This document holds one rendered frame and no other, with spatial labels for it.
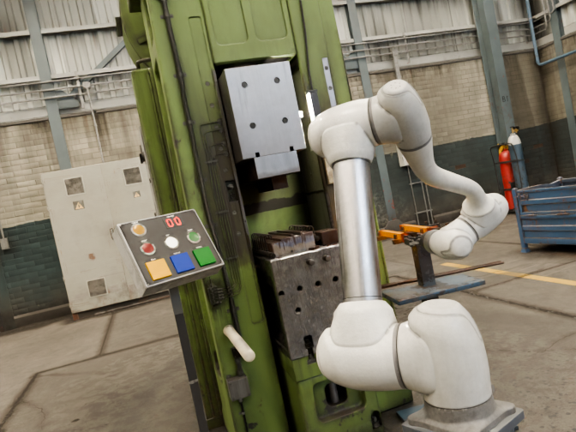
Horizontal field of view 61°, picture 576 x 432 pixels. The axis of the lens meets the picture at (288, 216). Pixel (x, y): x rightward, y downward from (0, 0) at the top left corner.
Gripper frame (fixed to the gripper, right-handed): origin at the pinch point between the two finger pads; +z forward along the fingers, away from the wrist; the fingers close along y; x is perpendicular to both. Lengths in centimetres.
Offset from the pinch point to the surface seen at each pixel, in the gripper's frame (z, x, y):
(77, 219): 537, 48, -263
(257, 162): 28, 43, -52
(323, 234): 31.2, 5.8, -28.7
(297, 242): 29, 5, -42
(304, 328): 23, -32, -47
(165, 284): -4, 4, -98
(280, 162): 29, 42, -42
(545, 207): 276, -41, 258
